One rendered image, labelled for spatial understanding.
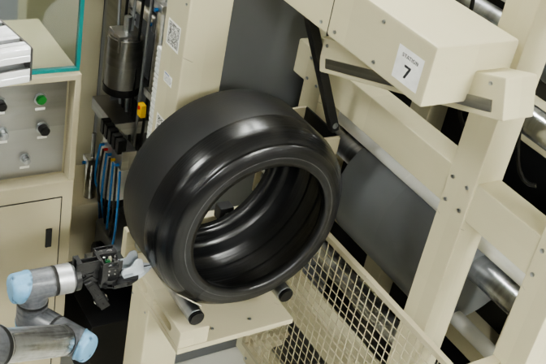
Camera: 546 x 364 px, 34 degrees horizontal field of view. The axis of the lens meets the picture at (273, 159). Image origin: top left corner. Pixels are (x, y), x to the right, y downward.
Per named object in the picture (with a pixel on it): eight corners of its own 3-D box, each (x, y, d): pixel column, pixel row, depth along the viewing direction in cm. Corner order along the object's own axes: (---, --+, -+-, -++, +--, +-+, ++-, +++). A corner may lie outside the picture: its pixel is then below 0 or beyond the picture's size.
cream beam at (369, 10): (277, -2, 238) (288, -56, 230) (354, -6, 251) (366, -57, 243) (418, 109, 196) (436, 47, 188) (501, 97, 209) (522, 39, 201)
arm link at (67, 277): (59, 301, 216) (48, 281, 221) (77, 298, 218) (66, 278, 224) (61, 277, 212) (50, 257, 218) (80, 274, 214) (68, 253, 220)
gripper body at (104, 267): (126, 261, 220) (79, 270, 214) (123, 288, 224) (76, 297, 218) (114, 243, 225) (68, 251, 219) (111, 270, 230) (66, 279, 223)
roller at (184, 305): (153, 235, 259) (148, 247, 261) (139, 235, 256) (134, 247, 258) (207, 312, 235) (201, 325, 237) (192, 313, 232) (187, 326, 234)
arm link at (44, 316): (42, 355, 216) (45, 321, 210) (6, 335, 220) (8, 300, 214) (63, 338, 222) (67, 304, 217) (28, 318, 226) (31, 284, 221)
